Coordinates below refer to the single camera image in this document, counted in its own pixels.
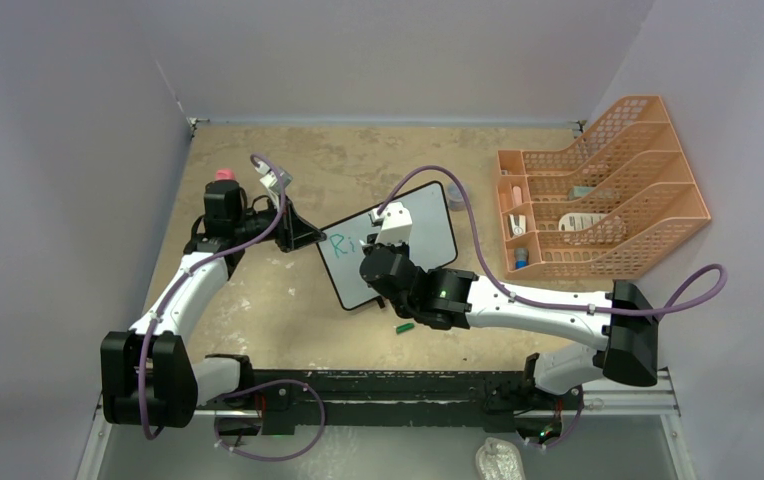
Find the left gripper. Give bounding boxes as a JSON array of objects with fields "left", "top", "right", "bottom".
[{"left": 233, "top": 194, "right": 325, "bottom": 253}]

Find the small whiteboard black frame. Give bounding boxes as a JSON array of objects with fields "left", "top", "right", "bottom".
[{"left": 317, "top": 181, "right": 458, "bottom": 311}]

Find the green marker cap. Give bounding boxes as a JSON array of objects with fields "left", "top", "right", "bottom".
[{"left": 395, "top": 323, "right": 415, "bottom": 335}]

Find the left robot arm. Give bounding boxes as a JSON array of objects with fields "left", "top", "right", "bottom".
[{"left": 100, "top": 173, "right": 326, "bottom": 438}]

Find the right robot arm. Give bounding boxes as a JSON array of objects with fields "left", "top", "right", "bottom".
[{"left": 359, "top": 244, "right": 658, "bottom": 407}]

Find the clear jar of paperclips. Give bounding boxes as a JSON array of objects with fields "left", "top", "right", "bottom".
[{"left": 445, "top": 182, "right": 469, "bottom": 211}]

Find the pink cap bottle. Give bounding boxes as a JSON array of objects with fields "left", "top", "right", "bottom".
[{"left": 215, "top": 168, "right": 236, "bottom": 181}]

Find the white stapler in organizer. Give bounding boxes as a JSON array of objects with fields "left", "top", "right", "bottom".
[{"left": 507, "top": 213, "right": 528, "bottom": 238}]

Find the white label card in organizer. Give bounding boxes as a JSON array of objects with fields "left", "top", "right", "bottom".
[{"left": 558, "top": 212, "right": 607, "bottom": 232}]

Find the orange plastic file organizer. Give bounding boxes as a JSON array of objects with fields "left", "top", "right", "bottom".
[{"left": 495, "top": 95, "right": 711, "bottom": 281}]

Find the clear plastic bag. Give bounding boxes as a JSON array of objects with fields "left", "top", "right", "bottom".
[{"left": 475, "top": 437, "right": 525, "bottom": 480}]

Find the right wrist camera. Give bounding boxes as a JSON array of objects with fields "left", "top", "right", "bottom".
[{"left": 368, "top": 202, "right": 413, "bottom": 246}]

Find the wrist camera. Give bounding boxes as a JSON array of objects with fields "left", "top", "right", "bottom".
[
  {"left": 256, "top": 163, "right": 293, "bottom": 209},
  {"left": 368, "top": 202, "right": 413, "bottom": 246}
]

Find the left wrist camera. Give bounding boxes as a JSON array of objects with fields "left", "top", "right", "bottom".
[{"left": 256, "top": 163, "right": 293, "bottom": 209}]

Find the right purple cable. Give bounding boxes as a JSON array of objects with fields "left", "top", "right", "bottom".
[{"left": 375, "top": 165, "right": 729, "bottom": 317}]

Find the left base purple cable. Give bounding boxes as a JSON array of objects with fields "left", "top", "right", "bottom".
[{"left": 212, "top": 378, "right": 327, "bottom": 463}]

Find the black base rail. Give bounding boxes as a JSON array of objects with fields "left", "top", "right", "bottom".
[{"left": 205, "top": 369, "right": 581, "bottom": 436}]

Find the aluminium frame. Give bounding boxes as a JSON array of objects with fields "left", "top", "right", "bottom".
[{"left": 77, "top": 281, "right": 698, "bottom": 480}]

